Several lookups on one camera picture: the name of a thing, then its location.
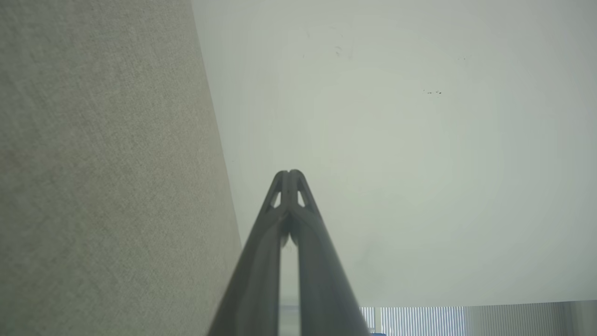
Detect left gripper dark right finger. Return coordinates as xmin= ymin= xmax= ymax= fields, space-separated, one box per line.
xmin=289 ymin=168 xmax=372 ymax=336

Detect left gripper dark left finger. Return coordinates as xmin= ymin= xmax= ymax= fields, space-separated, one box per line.
xmin=208 ymin=170 xmax=291 ymax=336

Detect white vertical window blinds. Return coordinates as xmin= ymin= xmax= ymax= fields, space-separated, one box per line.
xmin=359 ymin=301 xmax=597 ymax=336

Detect grey fabric sofa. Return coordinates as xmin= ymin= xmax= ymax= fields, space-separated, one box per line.
xmin=0 ymin=0 xmax=244 ymax=336

